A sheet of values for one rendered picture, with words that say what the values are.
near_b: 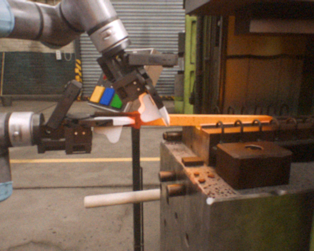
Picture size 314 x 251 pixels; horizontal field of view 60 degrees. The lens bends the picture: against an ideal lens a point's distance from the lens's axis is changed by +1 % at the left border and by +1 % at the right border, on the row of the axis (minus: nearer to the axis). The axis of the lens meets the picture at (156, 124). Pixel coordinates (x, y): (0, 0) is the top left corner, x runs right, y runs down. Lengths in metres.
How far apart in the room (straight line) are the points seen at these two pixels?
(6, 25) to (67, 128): 0.22
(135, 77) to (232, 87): 0.41
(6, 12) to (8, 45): 8.94
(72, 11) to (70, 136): 0.26
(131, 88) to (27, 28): 0.23
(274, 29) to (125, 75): 0.35
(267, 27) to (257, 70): 0.28
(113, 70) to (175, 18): 8.09
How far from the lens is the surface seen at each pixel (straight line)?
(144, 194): 1.10
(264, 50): 0.95
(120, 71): 0.60
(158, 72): 1.07
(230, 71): 0.90
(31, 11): 0.61
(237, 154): 0.52
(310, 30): 0.76
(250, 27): 0.67
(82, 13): 0.59
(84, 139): 0.61
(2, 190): 0.68
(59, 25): 0.64
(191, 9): 0.73
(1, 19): 0.57
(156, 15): 8.64
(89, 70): 8.70
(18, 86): 9.46
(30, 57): 9.26
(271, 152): 0.55
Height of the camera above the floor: 1.14
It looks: 13 degrees down
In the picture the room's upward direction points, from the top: straight up
